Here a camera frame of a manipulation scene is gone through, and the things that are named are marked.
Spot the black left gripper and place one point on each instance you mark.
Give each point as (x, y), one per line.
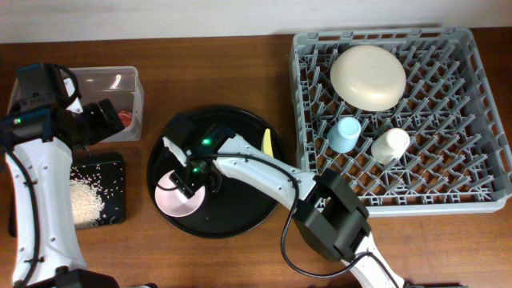
(104, 128)

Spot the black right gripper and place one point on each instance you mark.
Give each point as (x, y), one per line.
(181, 178)

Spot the red snack wrapper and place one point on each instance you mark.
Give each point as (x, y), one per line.
(125, 117)

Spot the small pink bowl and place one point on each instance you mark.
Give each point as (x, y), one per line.
(172, 201)

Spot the pile of white rice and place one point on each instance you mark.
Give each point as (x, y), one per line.
(86, 200)

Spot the light blue cup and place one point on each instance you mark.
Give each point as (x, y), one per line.
(344, 135)

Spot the large cream bowl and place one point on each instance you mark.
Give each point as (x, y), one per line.
(368, 78)

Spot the white cup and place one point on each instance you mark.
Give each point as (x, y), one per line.
(391, 145)

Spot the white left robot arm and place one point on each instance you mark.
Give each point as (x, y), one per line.
(48, 253)

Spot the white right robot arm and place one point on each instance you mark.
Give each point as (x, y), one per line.
(328, 214)

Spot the clear plastic waste bin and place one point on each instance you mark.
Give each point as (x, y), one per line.
(116, 92)

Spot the grey dishwasher rack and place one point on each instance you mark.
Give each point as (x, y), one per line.
(458, 160)

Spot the rectangular black tray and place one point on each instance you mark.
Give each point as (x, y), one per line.
(108, 176)

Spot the yellow plastic spoon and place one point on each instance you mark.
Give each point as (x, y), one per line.
(266, 146)

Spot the round black tray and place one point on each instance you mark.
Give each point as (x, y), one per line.
(237, 207)

